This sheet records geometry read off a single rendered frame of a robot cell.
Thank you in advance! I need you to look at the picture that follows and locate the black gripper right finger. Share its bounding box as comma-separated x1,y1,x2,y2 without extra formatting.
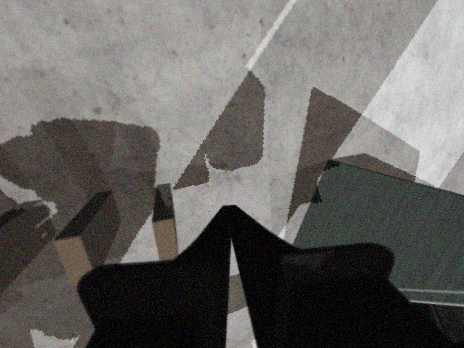
229,205,395,348

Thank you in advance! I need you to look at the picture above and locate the cream rectangular block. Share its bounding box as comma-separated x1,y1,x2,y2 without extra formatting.
0,200,57,295
152,183,179,261
53,191,121,286

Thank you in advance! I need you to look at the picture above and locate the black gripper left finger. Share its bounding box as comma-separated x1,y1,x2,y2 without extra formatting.
77,205,231,348

